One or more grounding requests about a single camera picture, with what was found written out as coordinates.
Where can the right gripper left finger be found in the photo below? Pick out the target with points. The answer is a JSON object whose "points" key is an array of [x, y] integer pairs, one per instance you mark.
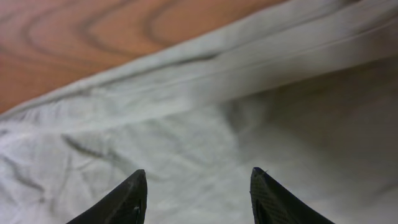
{"points": [[126, 204]]}

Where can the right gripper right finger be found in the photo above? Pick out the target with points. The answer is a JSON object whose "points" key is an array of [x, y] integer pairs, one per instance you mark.
{"points": [[274, 204]]}

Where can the khaki green shorts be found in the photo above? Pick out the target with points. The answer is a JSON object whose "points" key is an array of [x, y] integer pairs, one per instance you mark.
{"points": [[307, 91]]}

